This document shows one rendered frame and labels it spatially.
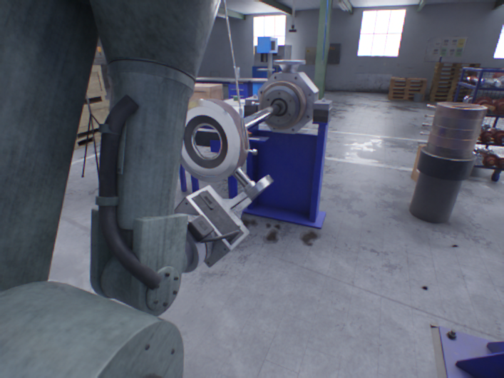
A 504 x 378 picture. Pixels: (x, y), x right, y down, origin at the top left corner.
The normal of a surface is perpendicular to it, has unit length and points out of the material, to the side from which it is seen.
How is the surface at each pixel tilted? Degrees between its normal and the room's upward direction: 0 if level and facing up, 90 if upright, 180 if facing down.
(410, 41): 90
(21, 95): 90
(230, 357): 0
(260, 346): 0
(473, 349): 0
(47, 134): 90
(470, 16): 90
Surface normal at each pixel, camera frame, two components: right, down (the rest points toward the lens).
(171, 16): 0.13, 0.90
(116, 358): 0.97, 0.11
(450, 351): 0.00, -0.90
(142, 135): 0.25, 0.12
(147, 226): 0.89, 0.11
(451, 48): -0.40, 0.40
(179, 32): 0.32, 0.89
